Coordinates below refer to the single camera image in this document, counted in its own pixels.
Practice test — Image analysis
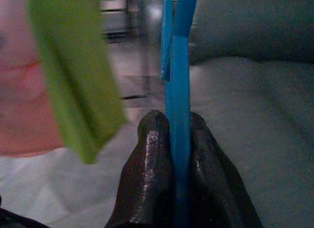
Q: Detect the blue plastic clothes hanger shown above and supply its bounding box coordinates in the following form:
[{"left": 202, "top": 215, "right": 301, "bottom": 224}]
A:
[{"left": 160, "top": 0, "right": 201, "bottom": 228}]

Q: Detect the dark green leather sofa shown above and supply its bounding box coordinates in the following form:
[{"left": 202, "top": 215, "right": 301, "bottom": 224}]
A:
[{"left": 187, "top": 0, "right": 314, "bottom": 228}]

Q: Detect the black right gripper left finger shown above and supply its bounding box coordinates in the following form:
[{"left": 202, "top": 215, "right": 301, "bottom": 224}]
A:
[{"left": 105, "top": 109, "right": 177, "bottom": 228}]

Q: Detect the green garment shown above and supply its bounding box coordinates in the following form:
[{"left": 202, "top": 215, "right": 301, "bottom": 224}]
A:
[{"left": 28, "top": 0, "right": 127, "bottom": 165}]

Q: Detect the orange cartoon print garment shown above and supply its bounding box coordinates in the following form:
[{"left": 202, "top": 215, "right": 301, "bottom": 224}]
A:
[{"left": 0, "top": 0, "right": 67, "bottom": 156}]

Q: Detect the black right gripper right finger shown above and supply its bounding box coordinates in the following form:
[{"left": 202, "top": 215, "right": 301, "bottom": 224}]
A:
[{"left": 188, "top": 111, "right": 263, "bottom": 228}]

